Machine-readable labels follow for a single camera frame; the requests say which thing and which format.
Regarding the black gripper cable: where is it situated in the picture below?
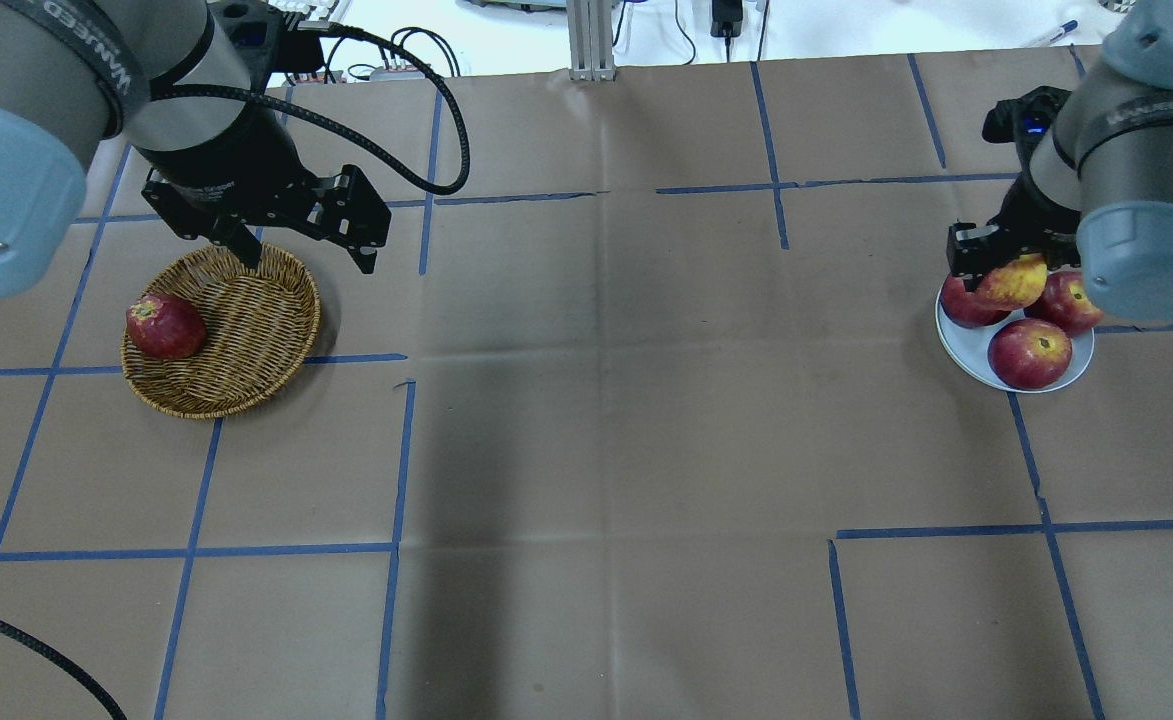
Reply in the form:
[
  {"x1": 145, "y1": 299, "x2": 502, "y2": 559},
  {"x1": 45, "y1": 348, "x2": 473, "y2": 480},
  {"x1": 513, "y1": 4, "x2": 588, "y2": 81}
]
[
  {"x1": 0, "y1": 597, "x2": 129, "y2": 720},
  {"x1": 145, "y1": 22, "x2": 472, "y2": 197}
]

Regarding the aluminium frame post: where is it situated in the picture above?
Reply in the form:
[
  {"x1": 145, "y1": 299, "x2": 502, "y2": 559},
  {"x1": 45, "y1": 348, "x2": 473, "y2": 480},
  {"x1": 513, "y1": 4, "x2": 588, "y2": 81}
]
[{"x1": 567, "y1": 0, "x2": 615, "y2": 82}]

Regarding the red apple in basket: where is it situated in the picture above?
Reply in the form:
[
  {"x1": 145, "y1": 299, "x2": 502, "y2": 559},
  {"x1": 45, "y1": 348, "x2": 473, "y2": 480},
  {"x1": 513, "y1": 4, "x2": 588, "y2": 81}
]
[{"x1": 126, "y1": 293, "x2": 208, "y2": 360}]

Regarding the red apple plate far side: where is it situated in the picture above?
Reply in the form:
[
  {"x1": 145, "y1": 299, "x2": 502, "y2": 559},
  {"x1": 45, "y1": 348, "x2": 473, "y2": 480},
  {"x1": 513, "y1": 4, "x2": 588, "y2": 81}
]
[{"x1": 1022, "y1": 270, "x2": 1104, "y2": 338}]

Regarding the woven wicker basket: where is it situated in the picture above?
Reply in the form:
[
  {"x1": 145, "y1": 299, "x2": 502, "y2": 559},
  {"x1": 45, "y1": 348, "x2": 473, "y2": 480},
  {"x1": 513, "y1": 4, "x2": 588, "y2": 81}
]
[{"x1": 120, "y1": 243, "x2": 323, "y2": 420}]

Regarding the red apple with yellow top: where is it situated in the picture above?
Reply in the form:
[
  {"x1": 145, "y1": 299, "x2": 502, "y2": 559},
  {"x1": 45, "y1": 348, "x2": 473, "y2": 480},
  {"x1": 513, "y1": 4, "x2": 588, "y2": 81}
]
[{"x1": 940, "y1": 276, "x2": 1011, "y2": 330}]

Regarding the red apple on plate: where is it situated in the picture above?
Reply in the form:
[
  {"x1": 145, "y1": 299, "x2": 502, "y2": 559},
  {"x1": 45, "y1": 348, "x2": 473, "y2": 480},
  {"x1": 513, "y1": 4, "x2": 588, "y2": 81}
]
[{"x1": 986, "y1": 318, "x2": 1074, "y2": 390}]

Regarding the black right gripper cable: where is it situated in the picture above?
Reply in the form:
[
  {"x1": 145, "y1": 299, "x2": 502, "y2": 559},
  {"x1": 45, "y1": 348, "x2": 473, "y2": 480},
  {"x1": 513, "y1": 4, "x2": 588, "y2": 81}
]
[{"x1": 0, "y1": 597, "x2": 129, "y2": 720}]

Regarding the white keyboard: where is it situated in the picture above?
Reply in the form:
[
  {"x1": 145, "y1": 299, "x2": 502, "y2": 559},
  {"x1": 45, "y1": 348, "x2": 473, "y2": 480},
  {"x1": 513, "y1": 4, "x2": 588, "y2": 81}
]
[{"x1": 265, "y1": 0, "x2": 350, "y2": 38}]

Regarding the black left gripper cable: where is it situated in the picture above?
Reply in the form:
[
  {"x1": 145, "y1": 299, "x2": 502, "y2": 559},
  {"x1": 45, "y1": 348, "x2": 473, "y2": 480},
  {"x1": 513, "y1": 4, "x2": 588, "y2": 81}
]
[{"x1": 145, "y1": 22, "x2": 472, "y2": 197}]

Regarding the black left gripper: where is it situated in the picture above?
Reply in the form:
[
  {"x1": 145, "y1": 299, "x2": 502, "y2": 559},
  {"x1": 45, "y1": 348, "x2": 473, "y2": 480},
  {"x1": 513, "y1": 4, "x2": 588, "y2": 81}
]
[{"x1": 141, "y1": 104, "x2": 391, "y2": 276}]

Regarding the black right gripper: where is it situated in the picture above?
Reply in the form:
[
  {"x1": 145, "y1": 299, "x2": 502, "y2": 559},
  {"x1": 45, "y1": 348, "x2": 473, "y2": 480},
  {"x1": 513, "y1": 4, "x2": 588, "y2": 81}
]
[{"x1": 947, "y1": 176, "x2": 1083, "y2": 281}]

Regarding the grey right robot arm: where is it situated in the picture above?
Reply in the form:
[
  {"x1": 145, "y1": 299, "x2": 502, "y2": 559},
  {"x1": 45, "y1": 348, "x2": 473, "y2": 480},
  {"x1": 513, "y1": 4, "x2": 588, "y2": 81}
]
[{"x1": 945, "y1": 1, "x2": 1173, "y2": 322}]

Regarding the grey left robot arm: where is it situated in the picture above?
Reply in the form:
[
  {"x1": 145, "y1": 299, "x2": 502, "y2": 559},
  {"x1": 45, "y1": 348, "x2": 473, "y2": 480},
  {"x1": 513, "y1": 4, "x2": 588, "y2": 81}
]
[{"x1": 0, "y1": 1, "x2": 391, "y2": 299}]

